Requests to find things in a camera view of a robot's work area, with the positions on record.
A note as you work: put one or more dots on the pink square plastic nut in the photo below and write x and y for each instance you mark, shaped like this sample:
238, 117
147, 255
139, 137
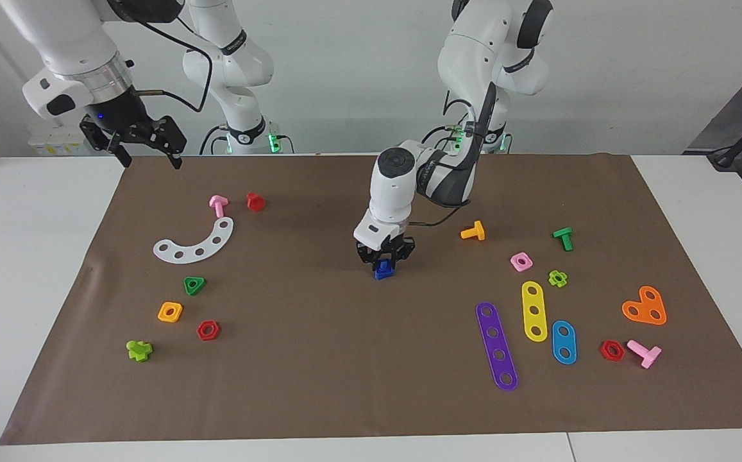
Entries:
515, 265

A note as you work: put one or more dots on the yellow three-hole strip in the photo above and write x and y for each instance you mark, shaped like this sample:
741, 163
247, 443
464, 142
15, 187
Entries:
533, 301

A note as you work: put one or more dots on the light blue two-hole strip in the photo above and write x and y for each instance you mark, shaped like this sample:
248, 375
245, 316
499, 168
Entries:
564, 342

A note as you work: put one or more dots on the brown paper table mat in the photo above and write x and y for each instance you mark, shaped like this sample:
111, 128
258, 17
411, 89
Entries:
345, 372

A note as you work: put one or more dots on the orange plastic bolt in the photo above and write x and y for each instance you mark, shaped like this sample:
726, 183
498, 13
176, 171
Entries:
476, 232

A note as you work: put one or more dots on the white curved five-hole plate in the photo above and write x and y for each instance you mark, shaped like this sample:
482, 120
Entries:
208, 248

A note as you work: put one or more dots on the lime green cross-head bolt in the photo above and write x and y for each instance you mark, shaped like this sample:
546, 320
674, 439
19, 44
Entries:
140, 351

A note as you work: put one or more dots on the red hexagonal plastic nut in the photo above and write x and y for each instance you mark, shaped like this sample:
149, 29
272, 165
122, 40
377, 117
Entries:
604, 355
201, 336

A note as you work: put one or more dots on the red plastic bolt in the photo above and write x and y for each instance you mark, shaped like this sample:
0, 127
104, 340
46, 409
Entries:
255, 203

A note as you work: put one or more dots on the orange square plastic nut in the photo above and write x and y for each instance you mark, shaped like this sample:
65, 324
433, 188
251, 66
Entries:
161, 317

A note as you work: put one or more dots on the green triangular plastic nut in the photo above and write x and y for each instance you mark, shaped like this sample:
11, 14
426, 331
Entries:
201, 281

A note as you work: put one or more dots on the green plastic bolt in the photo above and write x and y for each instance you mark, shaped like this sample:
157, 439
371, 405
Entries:
564, 237

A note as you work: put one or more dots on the lime green cross nut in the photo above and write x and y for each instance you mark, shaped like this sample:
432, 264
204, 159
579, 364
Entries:
553, 280

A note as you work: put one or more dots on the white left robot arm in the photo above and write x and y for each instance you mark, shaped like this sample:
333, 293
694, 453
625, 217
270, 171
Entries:
396, 186

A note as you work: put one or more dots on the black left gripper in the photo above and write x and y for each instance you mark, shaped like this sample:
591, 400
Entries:
396, 247

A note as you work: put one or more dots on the purple four-hole strip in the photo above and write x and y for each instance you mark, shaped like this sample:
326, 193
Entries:
496, 344

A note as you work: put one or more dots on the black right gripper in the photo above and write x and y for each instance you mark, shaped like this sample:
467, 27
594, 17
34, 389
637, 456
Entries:
120, 112

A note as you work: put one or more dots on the white box with yellow labels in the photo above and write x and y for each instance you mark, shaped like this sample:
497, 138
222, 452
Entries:
50, 144

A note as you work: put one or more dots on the pink plastic bolt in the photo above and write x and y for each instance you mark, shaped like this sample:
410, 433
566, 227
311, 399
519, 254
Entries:
219, 206
646, 355

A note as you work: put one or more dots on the blue triangle-head plastic bolt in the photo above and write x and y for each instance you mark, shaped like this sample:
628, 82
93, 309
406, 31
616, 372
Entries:
383, 274

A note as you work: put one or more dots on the orange three-hole corner plate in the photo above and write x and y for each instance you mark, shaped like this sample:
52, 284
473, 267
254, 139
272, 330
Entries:
644, 307

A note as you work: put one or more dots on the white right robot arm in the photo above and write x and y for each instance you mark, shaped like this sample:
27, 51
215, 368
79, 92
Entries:
69, 38

